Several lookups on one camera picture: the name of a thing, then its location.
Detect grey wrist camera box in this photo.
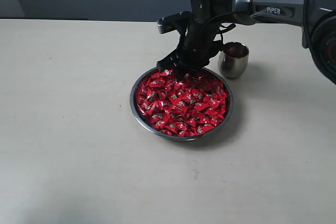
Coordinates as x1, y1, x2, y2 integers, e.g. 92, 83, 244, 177
156, 11, 192, 34

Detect round steel bowl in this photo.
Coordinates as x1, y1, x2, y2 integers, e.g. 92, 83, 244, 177
129, 65, 234, 142

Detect pile of red wrapped candies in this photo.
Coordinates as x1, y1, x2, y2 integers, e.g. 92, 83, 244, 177
136, 69, 228, 137

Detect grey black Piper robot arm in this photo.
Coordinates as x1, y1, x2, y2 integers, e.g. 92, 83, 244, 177
156, 0, 335, 82

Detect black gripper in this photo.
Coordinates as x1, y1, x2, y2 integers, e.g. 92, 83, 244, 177
156, 19, 223, 77

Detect black cable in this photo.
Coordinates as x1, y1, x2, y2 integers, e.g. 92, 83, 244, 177
216, 0, 237, 41

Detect small steel cup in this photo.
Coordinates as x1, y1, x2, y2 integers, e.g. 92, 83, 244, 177
217, 41, 249, 79

